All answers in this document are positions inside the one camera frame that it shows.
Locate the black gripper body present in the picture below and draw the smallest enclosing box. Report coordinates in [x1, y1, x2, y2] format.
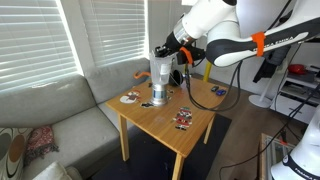
[163, 31, 184, 54]

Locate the translucent plastic cup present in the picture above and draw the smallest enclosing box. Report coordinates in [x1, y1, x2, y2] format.
[148, 50, 176, 87]

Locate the white window blind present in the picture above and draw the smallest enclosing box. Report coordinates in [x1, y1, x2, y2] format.
[0, 0, 79, 93]
[79, 0, 148, 68]

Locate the snowman sticker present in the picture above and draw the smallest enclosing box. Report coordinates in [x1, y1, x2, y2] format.
[119, 89, 142, 104]

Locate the Santa elf sticker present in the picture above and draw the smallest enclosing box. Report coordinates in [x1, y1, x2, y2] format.
[172, 106, 194, 132]

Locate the wooden table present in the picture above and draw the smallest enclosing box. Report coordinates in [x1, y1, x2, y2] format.
[105, 77, 231, 180]

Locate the dark hanging jacket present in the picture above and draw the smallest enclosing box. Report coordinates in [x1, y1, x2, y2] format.
[252, 44, 292, 84]

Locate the white stand base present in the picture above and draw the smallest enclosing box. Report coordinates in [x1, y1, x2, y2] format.
[248, 71, 284, 109]

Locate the dark rug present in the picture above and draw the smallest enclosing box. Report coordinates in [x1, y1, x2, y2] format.
[91, 113, 233, 180]

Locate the grey sofa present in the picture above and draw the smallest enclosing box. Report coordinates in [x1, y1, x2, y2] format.
[0, 57, 151, 180]

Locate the red object on shelf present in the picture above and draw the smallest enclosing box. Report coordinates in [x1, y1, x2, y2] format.
[287, 63, 308, 75]

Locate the white shelf unit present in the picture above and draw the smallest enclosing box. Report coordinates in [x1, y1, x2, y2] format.
[269, 64, 320, 125]

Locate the red paisley cloth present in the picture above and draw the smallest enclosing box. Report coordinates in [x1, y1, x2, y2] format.
[23, 125, 59, 167]

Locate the white cushion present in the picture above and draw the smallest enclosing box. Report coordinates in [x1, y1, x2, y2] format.
[31, 160, 83, 180]

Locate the pillow with circle pattern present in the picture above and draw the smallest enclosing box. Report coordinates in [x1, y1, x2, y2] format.
[0, 127, 34, 180]

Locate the yellow post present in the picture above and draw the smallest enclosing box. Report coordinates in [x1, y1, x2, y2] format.
[202, 61, 214, 83]

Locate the wooden frame box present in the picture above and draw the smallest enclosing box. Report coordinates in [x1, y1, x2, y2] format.
[259, 133, 296, 180]

